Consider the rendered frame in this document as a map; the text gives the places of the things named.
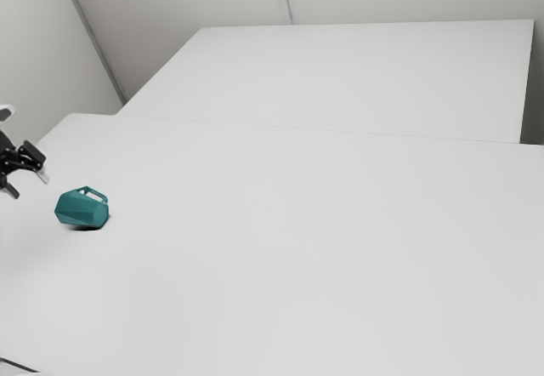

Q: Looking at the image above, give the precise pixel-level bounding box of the teal faceted mug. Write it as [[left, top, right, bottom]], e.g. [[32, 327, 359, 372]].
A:
[[54, 185, 111, 231]]

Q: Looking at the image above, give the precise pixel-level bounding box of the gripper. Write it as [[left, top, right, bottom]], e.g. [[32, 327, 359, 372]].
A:
[[0, 128, 51, 201]]

